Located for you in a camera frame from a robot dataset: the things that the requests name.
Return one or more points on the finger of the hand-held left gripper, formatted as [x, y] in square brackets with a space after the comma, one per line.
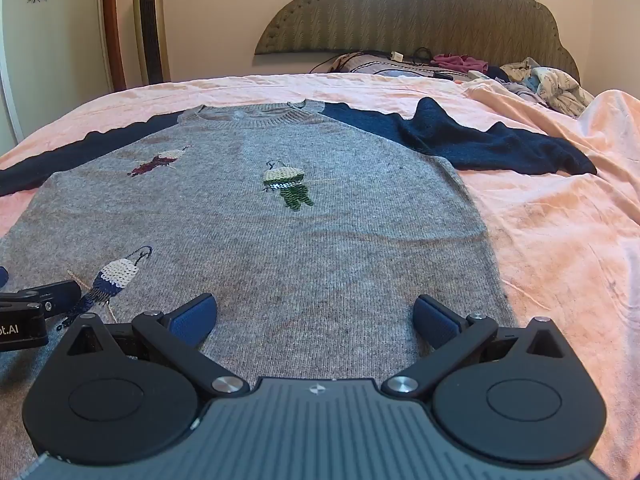
[56, 293]

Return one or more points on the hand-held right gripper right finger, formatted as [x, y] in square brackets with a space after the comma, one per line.
[434, 322]

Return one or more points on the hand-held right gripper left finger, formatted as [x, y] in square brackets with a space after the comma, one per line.
[193, 318]

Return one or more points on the grey sweater with navy sleeves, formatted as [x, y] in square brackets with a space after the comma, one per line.
[300, 260]

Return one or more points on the pile of crumpled clothes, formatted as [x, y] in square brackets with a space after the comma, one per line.
[545, 82]

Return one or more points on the pink blanket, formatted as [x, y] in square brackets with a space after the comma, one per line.
[550, 235]

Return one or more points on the white wardrobe with flower stickers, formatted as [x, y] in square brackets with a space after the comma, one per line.
[50, 40]

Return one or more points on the pink garment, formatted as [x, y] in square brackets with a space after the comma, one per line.
[460, 63]

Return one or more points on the striped pillow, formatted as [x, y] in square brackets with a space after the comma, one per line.
[362, 64]

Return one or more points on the gold tower heater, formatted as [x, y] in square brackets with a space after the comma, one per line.
[150, 35]

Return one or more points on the olive upholstered headboard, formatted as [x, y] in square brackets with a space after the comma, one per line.
[425, 10]

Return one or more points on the brown wooden door frame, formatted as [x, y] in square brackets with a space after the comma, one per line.
[113, 35]

